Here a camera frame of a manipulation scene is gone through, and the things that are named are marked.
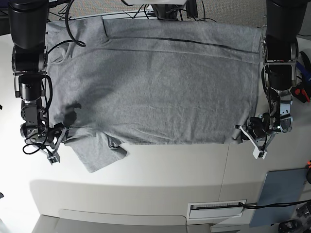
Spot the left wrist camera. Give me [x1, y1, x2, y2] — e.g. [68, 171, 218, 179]
[253, 148, 267, 159]

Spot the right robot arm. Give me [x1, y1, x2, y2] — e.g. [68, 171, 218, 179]
[8, 0, 67, 164]

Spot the black red clamp tool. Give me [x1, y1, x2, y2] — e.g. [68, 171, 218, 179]
[291, 82, 311, 103]

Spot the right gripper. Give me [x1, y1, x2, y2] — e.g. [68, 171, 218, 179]
[20, 123, 69, 157]

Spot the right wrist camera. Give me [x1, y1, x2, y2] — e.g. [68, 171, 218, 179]
[48, 155, 60, 165]

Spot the blue clamp tool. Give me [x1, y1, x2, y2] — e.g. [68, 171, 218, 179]
[296, 51, 311, 86]

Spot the white table cable grommet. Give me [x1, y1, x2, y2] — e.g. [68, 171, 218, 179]
[186, 200, 246, 221]

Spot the grey T-shirt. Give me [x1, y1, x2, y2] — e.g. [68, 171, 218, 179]
[46, 17, 261, 172]

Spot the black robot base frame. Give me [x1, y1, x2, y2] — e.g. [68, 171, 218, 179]
[48, 0, 219, 22]

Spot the black cable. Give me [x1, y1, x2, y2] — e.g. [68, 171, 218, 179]
[239, 200, 311, 209]

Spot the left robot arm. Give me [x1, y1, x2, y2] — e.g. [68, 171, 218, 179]
[236, 0, 308, 159]

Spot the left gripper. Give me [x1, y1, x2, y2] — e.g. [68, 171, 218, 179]
[235, 113, 293, 153]

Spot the black device bottom right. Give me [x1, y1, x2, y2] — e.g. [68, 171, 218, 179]
[278, 219, 302, 233]

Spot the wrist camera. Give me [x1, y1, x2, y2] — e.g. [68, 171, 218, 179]
[48, 155, 60, 165]
[253, 148, 267, 159]

